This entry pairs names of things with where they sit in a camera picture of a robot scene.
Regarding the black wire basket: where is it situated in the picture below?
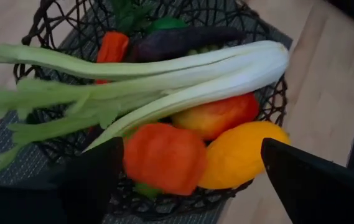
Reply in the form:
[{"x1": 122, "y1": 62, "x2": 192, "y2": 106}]
[{"x1": 13, "y1": 0, "x2": 289, "y2": 222}]

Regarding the pale green toy celery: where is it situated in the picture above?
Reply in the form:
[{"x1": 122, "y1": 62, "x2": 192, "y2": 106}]
[{"x1": 0, "y1": 40, "x2": 291, "y2": 183}]

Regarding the grey woven placemat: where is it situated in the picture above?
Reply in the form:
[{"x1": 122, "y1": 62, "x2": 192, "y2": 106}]
[{"x1": 0, "y1": 0, "x2": 293, "y2": 224}]

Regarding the light green toy cucumber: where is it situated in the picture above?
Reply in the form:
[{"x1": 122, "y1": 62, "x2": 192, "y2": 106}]
[{"x1": 133, "y1": 182, "x2": 164, "y2": 200}]

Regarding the orange toy carrot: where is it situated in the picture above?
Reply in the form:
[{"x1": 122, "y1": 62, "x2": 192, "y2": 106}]
[{"x1": 94, "y1": 0, "x2": 152, "y2": 85}]

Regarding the yellow toy pepper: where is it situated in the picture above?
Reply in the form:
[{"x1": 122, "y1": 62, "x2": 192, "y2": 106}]
[{"x1": 197, "y1": 120, "x2": 291, "y2": 190}]

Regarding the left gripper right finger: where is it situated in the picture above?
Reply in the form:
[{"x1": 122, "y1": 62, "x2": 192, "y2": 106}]
[{"x1": 260, "y1": 138, "x2": 354, "y2": 224}]

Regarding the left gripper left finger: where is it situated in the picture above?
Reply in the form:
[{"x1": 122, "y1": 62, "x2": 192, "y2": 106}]
[{"x1": 0, "y1": 136, "x2": 125, "y2": 224}]

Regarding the orange-red pepper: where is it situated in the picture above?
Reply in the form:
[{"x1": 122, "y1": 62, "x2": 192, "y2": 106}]
[{"x1": 123, "y1": 123, "x2": 208, "y2": 196}]

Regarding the green toy grape bunch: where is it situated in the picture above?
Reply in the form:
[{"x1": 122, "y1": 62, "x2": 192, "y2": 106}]
[{"x1": 187, "y1": 44, "x2": 221, "y2": 57}]

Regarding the purple eggplant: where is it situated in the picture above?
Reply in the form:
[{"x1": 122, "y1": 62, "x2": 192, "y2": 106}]
[{"x1": 126, "y1": 26, "x2": 246, "y2": 63}]

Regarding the red orange toy mango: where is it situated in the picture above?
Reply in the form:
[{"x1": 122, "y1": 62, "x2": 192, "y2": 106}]
[{"x1": 170, "y1": 92, "x2": 260, "y2": 141}]

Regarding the green round toy fruit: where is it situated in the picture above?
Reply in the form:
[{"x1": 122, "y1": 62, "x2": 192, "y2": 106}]
[{"x1": 147, "y1": 17, "x2": 189, "y2": 35}]

